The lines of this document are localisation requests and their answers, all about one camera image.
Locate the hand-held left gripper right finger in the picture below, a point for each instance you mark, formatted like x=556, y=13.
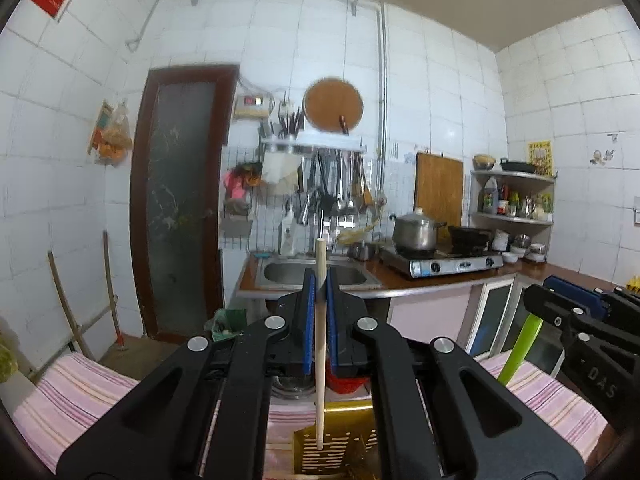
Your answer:
x=334, y=325

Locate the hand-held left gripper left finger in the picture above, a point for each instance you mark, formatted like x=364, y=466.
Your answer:
x=310, y=320

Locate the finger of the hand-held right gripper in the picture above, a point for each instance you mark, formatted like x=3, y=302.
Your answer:
x=545, y=305
x=575, y=292

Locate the thick long wooden chopstick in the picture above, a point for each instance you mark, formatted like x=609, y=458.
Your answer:
x=320, y=255

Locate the yellow slotted utensil holder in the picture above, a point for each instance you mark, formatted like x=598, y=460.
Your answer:
x=345, y=440

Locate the row of hanging steel utensils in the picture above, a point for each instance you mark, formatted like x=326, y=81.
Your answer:
x=340, y=180

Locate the steel kitchen sink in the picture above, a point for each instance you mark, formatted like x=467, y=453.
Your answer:
x=285, y=272

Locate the red plastic basin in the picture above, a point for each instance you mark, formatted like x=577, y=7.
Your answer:
x=345, y=385

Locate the steel bowl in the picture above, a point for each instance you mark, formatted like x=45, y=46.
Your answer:
x=521, y=241

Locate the steel basin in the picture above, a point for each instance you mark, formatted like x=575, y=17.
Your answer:
x=292, y=387

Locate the steel cup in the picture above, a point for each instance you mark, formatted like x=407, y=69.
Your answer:
x=364, y=251

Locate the green plastic bag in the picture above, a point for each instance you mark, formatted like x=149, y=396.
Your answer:
x=230, y=325

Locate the white dish soap bottle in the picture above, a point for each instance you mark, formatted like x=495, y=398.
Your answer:
x=287, y=240

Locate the grey corner shelf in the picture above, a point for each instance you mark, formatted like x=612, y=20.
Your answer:
x=515, y=218

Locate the yellow plastic strainer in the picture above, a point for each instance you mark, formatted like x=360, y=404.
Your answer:
x=356, y=235

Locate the brown kitchen counter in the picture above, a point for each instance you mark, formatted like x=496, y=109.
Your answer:
x=450, y=285

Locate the black wok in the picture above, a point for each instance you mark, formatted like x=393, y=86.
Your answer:
x=467, y=240

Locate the steel gas stove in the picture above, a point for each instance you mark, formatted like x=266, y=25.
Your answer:
x=440, y=262

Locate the steel faucet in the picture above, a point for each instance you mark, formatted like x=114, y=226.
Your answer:
x=311, y=200

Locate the clear oil bottle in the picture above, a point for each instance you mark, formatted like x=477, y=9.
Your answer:
x=491, y=197

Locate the steel pot with lid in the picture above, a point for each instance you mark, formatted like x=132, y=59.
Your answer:
x=412, y=232

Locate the white hanging bag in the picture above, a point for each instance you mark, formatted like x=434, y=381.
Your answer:
x=280, y=172

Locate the pink hanging cloth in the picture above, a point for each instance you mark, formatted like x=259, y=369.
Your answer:
x=235, y=182

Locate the rectangular wooden cutting board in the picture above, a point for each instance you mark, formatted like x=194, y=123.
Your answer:
x=437, y=185

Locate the dark wooden glass door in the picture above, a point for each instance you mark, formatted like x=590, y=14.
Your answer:
x=180, y=210

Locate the bunch of dark chopsticks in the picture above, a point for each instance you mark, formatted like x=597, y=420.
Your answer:
x=290, y=122

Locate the leaning wooden stick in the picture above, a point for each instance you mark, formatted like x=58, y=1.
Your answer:
x=67, y=300
x=110, y=285

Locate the round wooden cutting board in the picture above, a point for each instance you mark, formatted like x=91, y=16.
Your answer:
x=330, y=105

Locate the white electric box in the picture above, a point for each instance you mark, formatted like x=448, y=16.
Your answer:
x=250, y=105

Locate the pink striped tablecloth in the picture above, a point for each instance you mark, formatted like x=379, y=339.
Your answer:
x=65, y=400

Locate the hanging orange snack bags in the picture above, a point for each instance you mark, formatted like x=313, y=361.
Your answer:
x=112, y=135

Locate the yellow plastic bag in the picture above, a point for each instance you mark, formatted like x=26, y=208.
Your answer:
x=5, y=360

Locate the metal wall basket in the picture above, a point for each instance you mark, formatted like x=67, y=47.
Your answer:
x=236, y=222

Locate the yellow wall poster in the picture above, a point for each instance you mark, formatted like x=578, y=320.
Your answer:
x=540, y=155

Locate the white wall rack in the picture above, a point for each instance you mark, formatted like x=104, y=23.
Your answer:
x=320, y=141

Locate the white wall pipe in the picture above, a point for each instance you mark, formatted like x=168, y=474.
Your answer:
x=383, y=85

